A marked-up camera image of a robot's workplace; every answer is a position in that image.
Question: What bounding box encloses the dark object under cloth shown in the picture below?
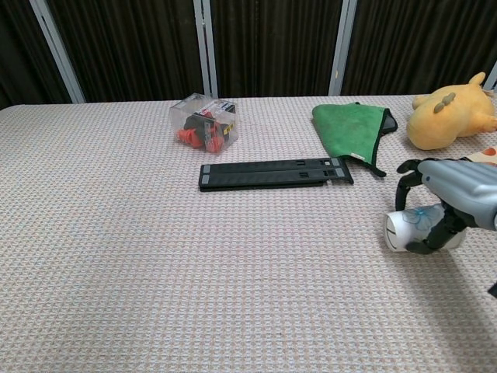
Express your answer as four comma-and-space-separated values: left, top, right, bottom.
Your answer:
382, 110, 398, 135

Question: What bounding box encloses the white floral paper cup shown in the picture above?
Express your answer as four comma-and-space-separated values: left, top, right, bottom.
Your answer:
384, 204, 466, 252

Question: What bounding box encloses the green microfiber cloth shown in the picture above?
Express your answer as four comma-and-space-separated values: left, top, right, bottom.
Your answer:
311, 101, 391, 179

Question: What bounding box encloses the clear box with orange parts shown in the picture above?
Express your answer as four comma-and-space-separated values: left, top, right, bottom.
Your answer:
169, 92, 238, 156

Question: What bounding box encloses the patterned woven tablecloth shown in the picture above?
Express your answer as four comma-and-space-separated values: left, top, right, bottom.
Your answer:
0, 94, 497, 373

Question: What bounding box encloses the black folding laptop stand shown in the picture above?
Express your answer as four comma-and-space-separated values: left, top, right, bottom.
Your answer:
198, 156, 355, 193

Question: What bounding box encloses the yellow plush toy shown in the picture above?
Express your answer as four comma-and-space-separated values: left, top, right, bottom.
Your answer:
406, 71, 497, 151

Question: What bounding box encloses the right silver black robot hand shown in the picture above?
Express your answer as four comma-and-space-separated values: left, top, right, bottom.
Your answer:
394, 158, 497, 256

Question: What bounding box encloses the grey metal partition post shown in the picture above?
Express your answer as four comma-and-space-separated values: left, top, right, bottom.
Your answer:
29, 0, 86, 104
193, 0, 219, 99
484, 61, 497, 92
328, 0, 358, 96

